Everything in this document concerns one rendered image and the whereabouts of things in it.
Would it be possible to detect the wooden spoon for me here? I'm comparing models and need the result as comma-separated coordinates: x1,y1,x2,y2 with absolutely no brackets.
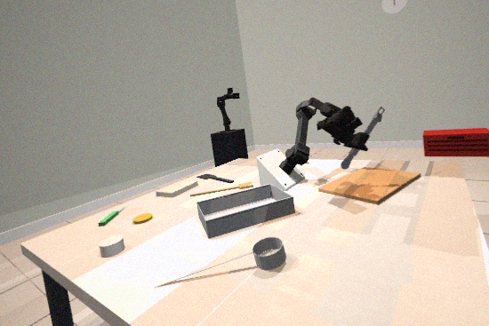
190,182,253,196

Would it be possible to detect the light brown wooden board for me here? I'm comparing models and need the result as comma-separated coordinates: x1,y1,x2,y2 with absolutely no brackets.
318,167,421,205

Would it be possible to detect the yellow flat disc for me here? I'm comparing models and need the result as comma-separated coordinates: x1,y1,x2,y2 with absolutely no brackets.
132,213,153,225

